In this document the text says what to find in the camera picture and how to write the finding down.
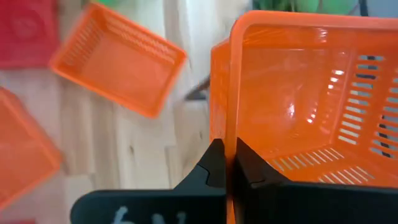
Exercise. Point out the green succulent plant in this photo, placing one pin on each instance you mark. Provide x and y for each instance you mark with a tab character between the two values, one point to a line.
311	5

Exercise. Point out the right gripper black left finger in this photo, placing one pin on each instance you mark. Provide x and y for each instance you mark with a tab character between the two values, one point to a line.
174	205

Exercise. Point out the red plastic basket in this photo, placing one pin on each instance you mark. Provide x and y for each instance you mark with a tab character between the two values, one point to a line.
28	34

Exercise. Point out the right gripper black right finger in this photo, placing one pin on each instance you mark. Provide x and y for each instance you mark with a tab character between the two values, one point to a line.
295	205

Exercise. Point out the orange plastic basket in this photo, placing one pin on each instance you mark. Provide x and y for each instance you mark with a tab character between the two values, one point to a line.
124	68
280	93
21	149

